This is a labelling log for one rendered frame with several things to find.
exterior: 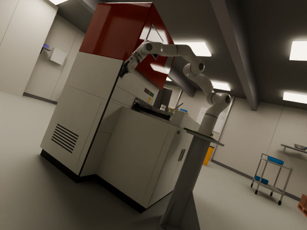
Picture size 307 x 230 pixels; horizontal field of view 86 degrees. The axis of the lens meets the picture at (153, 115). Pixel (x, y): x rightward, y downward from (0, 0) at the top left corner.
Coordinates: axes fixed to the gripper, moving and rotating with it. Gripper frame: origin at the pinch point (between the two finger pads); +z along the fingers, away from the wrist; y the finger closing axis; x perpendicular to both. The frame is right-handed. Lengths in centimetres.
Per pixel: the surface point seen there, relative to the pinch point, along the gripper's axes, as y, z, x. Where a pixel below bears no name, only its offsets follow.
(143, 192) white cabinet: 43, 60, -68
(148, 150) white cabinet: 41, 30, -48
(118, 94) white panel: 41.1, 8.8, 8.4
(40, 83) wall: 450, 119, 426
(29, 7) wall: 291, -48, 497
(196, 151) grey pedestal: 39, 4, -81
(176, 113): 38, -11, -47
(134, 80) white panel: 53, -15, 10
